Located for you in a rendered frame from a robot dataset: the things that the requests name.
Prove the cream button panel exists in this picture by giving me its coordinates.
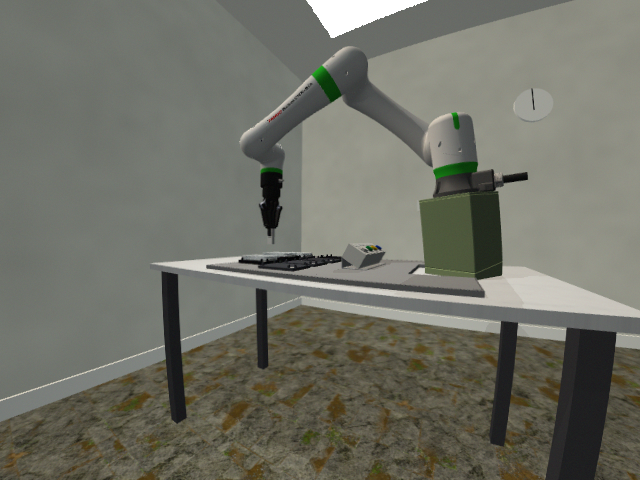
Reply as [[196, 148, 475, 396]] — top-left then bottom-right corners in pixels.
[[341, 243, 386, 270]]

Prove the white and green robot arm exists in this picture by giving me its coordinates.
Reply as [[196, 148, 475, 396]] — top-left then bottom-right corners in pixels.
[[240, 46, 528, 198]]

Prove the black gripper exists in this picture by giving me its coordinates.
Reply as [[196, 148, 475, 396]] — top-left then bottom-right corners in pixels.
[[259, 187, 283, 244]]

